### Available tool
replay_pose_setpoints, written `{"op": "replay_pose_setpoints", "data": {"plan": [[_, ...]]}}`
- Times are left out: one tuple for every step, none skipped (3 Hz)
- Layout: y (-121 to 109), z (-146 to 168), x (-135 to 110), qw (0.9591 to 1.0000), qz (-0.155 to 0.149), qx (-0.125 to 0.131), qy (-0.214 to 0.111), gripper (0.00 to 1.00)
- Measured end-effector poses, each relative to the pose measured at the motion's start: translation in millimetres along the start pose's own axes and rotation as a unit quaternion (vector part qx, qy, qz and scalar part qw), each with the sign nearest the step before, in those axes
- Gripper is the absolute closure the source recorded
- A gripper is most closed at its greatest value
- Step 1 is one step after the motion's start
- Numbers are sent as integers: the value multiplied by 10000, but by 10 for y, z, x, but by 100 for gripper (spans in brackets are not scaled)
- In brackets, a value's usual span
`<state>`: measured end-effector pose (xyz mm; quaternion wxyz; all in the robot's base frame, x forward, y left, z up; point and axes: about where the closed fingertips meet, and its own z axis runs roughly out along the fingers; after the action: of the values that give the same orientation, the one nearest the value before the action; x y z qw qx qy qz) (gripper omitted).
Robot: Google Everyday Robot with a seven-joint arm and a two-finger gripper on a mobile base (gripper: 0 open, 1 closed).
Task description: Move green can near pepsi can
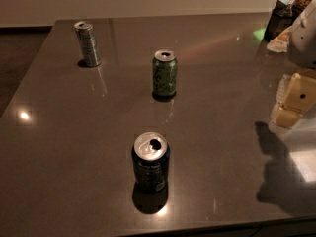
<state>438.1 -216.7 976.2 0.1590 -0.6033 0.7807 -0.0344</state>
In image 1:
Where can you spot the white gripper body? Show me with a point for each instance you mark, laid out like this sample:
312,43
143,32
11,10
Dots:
304,41

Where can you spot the dark blue pepsi can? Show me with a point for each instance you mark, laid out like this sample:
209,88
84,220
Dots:
151,156

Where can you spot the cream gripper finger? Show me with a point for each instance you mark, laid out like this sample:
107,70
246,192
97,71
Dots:
282,87
299,98

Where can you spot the tall silver can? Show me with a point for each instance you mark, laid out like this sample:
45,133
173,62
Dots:
85,34

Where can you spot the black snack bag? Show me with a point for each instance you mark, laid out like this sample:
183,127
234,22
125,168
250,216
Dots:
278,23

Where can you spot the green soda can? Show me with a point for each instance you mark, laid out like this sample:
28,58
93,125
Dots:
164,67

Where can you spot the pale snack packet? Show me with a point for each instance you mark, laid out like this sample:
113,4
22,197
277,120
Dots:
280,43

